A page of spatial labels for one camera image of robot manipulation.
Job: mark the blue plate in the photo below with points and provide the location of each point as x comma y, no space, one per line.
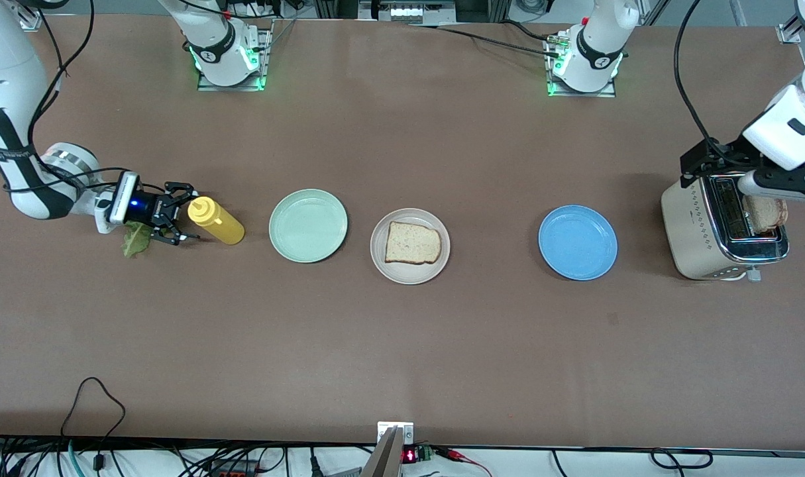
578,242

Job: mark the small red display board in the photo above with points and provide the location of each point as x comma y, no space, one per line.
410,456

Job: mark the yellow squeeze bottle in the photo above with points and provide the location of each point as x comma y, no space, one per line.
220,225

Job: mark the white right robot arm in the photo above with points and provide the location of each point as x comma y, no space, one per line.
4,66

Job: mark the beige plate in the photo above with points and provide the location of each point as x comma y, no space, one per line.
409,273

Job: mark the aluminium camera mount post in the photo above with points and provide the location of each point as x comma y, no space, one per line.
383,460

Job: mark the brown-crusted bread slice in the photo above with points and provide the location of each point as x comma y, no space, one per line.
766,215
412,244

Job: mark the green lettuce leaf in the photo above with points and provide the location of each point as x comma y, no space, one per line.
134,244

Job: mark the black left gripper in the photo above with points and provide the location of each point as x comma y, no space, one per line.
701,159

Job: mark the silver corner bracket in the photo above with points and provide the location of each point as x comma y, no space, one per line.
782,33

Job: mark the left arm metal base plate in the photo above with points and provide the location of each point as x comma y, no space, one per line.
584,94

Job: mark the silver lit control box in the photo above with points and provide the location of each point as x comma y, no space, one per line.
409,12

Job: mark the beige chrome toaster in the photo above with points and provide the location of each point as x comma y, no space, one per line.
690,232

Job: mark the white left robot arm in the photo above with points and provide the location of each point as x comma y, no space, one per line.
773,142

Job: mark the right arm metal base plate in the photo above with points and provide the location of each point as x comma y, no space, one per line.
230,87

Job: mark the mint green plate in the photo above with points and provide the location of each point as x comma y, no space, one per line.
308,226

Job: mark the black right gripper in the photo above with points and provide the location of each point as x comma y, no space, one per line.
152,209

